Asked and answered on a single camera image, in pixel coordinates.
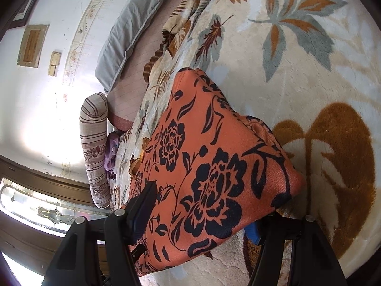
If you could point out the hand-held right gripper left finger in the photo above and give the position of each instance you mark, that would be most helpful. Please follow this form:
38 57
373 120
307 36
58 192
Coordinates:
137 214

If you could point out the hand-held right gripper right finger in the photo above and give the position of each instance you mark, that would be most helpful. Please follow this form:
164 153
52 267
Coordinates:
253 233

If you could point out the orange black floral pillow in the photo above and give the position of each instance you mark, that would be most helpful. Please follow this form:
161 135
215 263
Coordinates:
208 169

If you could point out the purple cloth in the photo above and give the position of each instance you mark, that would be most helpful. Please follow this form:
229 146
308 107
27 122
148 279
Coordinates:
110 152

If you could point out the striped floral bolster pillow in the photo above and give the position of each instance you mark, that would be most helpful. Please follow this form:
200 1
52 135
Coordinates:
93 149

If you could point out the decorated glass pane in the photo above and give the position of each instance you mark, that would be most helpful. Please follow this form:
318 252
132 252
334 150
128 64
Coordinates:
35 205

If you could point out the pink mattress sheet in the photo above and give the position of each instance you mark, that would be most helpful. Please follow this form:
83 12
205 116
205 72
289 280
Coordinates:
143 77

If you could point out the cream leaf-printed plush blanket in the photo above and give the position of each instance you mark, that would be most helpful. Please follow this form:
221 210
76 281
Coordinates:
312 80

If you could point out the grey folded quilt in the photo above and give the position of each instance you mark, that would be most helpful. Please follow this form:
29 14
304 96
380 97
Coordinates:
131 29

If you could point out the brown wooden door frame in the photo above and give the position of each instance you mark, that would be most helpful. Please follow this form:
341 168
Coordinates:
44 178

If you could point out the beige wall switch plate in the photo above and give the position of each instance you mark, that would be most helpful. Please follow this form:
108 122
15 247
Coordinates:
54 63

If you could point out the wooden wall panel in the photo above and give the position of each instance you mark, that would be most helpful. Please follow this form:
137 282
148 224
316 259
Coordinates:
32 46

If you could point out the dark picture frame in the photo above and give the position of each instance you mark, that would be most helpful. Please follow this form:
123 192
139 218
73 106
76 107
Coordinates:
25 12

